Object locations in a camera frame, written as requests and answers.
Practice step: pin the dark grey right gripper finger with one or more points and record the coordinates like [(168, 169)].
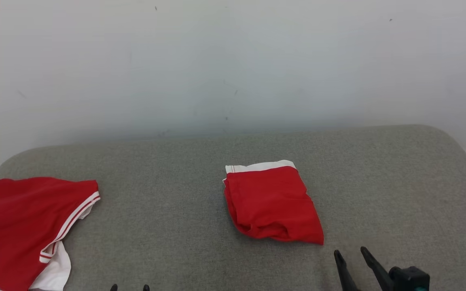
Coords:
[(376, 268), (344, 273)]

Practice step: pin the red shorts with white stripes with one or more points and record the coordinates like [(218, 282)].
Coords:
[(273, 202)]

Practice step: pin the red shirt with white trim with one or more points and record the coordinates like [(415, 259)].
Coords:
[(14, 226)]

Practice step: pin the grey fabric sofa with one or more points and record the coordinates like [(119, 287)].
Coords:
[(168, 202)]

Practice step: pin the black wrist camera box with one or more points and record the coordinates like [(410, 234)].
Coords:
[(409, 279)]

